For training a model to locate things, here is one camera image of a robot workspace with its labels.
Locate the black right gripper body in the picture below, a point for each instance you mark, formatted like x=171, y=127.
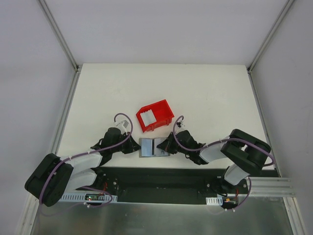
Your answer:
x=171, y=143

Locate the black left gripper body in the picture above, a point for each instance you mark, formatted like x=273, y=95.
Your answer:
x=128, y=145

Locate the white credit card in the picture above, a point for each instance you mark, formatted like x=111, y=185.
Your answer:
x=161, y=153
x=147, y=147

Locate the grey leather card holder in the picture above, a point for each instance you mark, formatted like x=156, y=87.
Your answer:
x=157, y=141

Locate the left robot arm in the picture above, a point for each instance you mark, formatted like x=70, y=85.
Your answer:
x=53, y=176

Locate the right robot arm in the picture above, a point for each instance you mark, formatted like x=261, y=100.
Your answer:
x=248, y=154

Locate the red plastic card tray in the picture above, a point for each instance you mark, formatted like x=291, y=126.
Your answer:
x=154, y=116

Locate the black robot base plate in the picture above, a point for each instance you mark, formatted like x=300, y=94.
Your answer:
x=164, y=185

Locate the right white cable duct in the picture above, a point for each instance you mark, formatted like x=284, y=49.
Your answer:
x=214, y=201

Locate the white cable duct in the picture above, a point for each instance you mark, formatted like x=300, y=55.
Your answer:
x=214, y=201
x=87, y=197

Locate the left white cable duct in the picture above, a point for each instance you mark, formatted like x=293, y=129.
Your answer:
x=87, y=197

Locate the left table side rail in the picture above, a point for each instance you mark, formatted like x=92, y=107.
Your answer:
x=64, y=114

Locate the table side rail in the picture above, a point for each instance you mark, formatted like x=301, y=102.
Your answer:
x=64, y=114
x=261, y=114

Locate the right table side rail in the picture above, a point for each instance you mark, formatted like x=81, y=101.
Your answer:
x=261, y=114

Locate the horizontal aluminium extrusion rail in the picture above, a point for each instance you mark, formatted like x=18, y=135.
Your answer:
x=271, y=187

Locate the right aluminium frame post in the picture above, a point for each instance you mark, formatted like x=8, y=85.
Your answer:
x=271, y=33

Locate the aluminium frame post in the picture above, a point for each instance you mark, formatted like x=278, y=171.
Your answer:
x=271, y=33
x=58, y=34

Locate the left aluminium frame post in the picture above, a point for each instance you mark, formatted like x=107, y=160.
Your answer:
x=58, y=34

